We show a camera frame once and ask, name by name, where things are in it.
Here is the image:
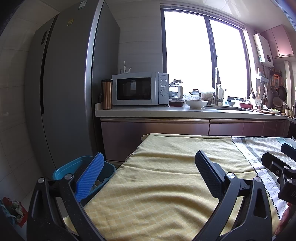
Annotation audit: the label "blue plastic trash bin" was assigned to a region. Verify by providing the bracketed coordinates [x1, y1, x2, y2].
[52, 153, 116, 201]

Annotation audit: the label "chrome kitchen faucet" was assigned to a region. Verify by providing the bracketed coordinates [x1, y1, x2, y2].
[214, 67, 222, 105]

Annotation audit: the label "brown kitchen base cabinets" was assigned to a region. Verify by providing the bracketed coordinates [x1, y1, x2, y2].
[101, 118, 289, 162]

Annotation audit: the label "right hand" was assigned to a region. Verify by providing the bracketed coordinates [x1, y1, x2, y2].
[275, 203, 292, 235]

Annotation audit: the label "hanging black frying pan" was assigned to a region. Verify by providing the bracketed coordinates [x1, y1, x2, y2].
[278, 78, 287, 102]

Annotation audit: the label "white countertop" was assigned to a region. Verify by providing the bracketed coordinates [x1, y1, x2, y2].
[95, 104, 287, 120]

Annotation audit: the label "yellow checkered tablecloth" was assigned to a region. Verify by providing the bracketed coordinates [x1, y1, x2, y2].
[62, 133, 282, 241]

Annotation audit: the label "white ceramic bowl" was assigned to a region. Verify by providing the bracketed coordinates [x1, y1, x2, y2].
[185, 99, 208, 109]

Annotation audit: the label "dark red dish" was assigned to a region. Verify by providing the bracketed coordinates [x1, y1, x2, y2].
[169, 98, 184, 107]

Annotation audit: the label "white electric kettle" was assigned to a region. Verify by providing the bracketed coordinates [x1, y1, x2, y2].
[169, 85, 184, 99]

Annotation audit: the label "dark framed window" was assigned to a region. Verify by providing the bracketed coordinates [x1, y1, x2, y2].
[161, 7, 251, 98]

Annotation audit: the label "copper travel mug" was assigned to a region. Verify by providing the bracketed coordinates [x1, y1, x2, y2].
[101, 79, 113, 110]

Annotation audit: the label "white microwave oven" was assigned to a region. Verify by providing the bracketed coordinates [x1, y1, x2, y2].
[112, 72, 169, 105]

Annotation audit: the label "grey refrigerator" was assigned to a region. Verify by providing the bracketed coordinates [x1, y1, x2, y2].
[24, 1, 120, 177]

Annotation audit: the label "white wall water heater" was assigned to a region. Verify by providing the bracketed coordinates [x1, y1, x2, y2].
[253, 33, 274, 68]

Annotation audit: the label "pink upper wall cabinet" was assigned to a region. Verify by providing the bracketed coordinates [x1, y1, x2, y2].
[260, 25, 294, 59]

